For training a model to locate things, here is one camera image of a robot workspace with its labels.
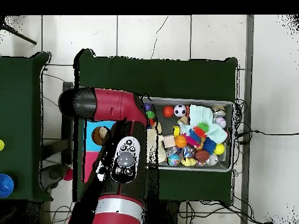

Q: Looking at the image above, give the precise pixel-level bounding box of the black power cable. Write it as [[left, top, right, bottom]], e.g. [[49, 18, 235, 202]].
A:
[[235, 129, 299, 137]]

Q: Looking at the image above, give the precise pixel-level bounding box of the green-headed spiky caterpillar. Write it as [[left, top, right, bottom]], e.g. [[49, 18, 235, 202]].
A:
[[145, 110, 157, 127]]

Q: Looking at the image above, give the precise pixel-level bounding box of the black rod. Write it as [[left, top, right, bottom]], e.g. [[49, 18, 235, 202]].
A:
[[0, 23, 37, 46]]

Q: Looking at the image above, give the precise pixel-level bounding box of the wooden box with three holes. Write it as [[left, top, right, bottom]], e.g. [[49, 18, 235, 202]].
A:
[[82, 120, 117, 183]]

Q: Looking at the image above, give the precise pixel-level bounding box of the clear mesh bin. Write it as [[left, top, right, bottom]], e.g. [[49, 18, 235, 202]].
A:
[[142, 97, 235, 173]]

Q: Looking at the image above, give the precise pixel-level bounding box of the small baseball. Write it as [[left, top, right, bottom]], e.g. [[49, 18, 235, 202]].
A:
[[214, 116, 227, 130]]

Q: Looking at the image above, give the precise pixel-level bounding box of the small soccer ball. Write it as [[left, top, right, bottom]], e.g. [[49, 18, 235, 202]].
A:
[[173, 104, 187, 117]]

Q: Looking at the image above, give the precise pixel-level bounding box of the long multicoloured spiky caterpillar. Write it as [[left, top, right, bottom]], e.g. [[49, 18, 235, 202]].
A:
[[183, 122, 210, 150]]

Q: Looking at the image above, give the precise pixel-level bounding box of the brown toy football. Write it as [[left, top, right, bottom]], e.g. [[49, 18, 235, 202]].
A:
[[194, 149, 210, 163]]

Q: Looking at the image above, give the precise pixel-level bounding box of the mint green knitted cloth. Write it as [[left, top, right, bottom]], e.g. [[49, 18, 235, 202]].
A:
[[178, 104, 228, 145]]

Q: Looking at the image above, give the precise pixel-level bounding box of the black metal frame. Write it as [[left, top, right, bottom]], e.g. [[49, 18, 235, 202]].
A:
[[61, 81, 75, 165]]

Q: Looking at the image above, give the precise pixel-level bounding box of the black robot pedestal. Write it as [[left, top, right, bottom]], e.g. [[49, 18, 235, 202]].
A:
[[158, 200, 180, 224]]

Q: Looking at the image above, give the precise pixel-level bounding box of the plain orange ball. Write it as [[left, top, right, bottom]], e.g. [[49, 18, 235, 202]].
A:
[[162, 105, 175, 118]]

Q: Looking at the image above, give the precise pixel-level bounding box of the cream knitted cloth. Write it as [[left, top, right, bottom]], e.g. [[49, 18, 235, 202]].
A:
[[147, 128, 167, 164]]

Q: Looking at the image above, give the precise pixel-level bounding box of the small orange basketball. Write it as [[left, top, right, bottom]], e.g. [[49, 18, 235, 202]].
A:
[[174, 134, 188, 149]]

